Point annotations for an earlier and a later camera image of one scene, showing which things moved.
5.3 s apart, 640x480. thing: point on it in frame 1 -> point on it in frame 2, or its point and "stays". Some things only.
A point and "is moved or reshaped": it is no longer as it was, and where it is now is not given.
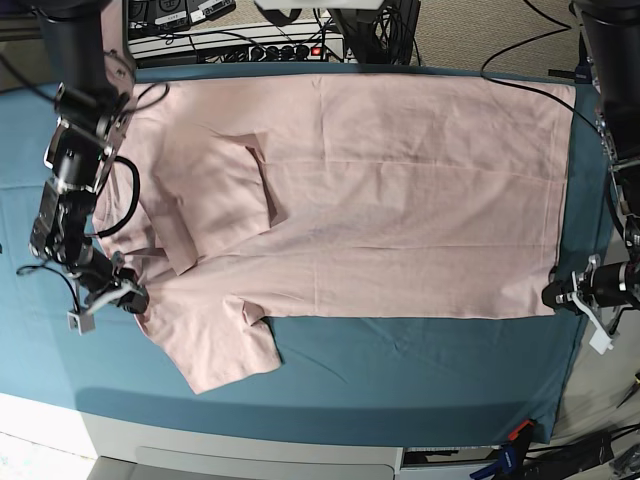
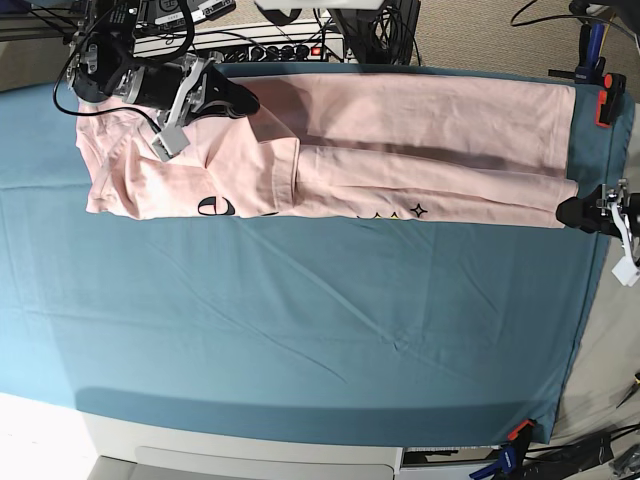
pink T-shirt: x=225 y=201 is moved or reshaped
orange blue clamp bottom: x=511 y=456 stays
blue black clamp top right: x=583 y=71 stays
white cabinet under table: x=137 y=450 stays
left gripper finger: x=557 y=295 -> x=590 y=212
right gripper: x=96 y=278 -> x=173 y=89
